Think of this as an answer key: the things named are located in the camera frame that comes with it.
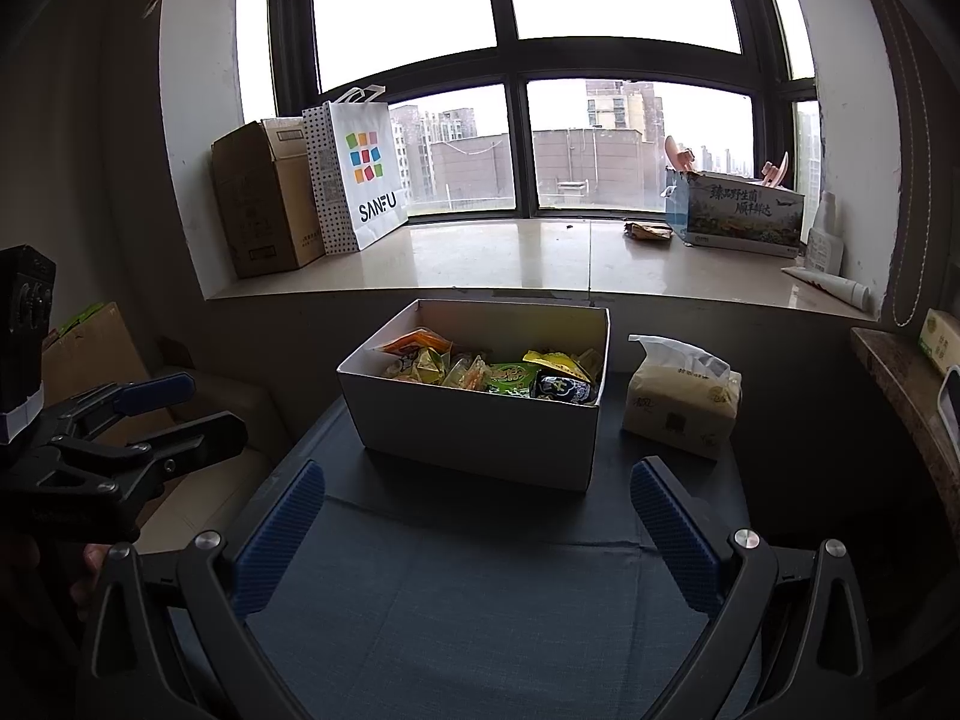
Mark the black window frame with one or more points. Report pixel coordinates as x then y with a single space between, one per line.
514 60

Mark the yellow long snack packet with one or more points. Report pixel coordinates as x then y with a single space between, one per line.
555 361

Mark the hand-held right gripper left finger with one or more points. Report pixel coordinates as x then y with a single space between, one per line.
281 540

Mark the white plastic bottle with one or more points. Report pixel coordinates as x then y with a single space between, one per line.
823 236

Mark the marble window sill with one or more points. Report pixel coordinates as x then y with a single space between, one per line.
487 255

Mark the green snack packet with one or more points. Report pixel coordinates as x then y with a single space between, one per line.
512 379

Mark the brown cardboard box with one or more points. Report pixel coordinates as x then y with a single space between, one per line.
262 202

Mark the beige seat cushion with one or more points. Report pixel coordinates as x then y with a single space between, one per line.
247 405

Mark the person's left hand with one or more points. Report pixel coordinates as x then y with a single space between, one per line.
88 566

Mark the cardboard box at left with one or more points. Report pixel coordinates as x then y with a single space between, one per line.
97 352

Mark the brown side shelf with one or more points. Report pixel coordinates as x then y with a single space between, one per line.
900 382

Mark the beige tissue pack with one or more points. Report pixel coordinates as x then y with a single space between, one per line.
675 412

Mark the green and white box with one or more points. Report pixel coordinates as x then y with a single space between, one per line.
941 341

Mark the crumpled brown wrapper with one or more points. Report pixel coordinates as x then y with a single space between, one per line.
646 232

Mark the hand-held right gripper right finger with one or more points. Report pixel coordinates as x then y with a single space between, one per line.
675 540

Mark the orange long snack packet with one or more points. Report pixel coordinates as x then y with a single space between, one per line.
409 347

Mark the white tube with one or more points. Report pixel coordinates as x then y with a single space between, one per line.
829 285

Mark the round bread clear packet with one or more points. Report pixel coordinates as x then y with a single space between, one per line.
466 375

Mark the black snack packet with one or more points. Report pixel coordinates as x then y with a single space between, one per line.
562 390

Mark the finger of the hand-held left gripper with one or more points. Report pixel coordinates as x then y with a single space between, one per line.
202 439
161 390

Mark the white dotted shopping bag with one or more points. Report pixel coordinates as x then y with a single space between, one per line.
367 187

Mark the white cardboard box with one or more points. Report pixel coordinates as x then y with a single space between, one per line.
465 442

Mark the white rounded device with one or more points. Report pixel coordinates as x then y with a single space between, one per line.
951 397

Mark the yellow puffed snack bag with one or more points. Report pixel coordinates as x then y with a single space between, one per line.
418 369

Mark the dark blue table mat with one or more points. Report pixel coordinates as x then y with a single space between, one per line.
450 615

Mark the printed landscape carton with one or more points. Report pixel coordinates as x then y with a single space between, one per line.
742 214

